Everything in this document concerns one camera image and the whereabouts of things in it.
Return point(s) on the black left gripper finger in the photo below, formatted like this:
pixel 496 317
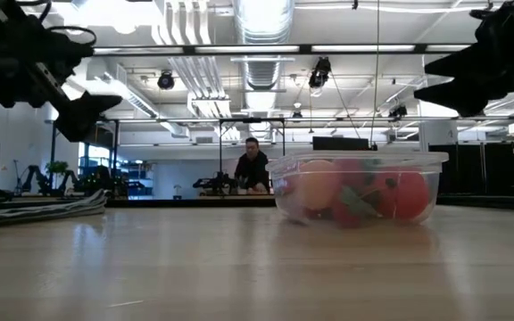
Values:
pixel 98 103
pixel 78 125

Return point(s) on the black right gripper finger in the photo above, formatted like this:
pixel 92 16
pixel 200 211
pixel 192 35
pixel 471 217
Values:
pixel 462 96
pixel 462 66

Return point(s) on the clear plastic tupperware container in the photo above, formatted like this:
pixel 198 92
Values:
pixel 437 187

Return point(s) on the red toy tomato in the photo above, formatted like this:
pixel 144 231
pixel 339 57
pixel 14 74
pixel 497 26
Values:
pixel 413 196

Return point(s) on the pale orange toy peach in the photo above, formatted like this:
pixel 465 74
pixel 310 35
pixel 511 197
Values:
pixel 317 185

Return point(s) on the black background robot arm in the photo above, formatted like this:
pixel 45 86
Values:
pixel 214 183
pixel 34 178

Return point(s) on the black metal stand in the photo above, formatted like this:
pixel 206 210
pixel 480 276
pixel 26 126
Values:
pixel 53 156

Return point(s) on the black hanging spotlight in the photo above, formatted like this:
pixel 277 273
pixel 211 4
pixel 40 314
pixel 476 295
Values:
pixel 320 73
pixel 166 81
pixel 398 112

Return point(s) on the black room divider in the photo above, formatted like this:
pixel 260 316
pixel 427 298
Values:
pixel 484 169

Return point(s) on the black monitor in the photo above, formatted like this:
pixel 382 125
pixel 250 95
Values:
pixel 341 143

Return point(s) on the person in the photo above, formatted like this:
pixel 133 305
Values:
pixel 252 169

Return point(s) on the black frame beam with lights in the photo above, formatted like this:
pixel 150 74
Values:
pixel 306 49

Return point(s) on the silver air duct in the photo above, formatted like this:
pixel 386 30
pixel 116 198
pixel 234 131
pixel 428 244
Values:
pixel 263 27

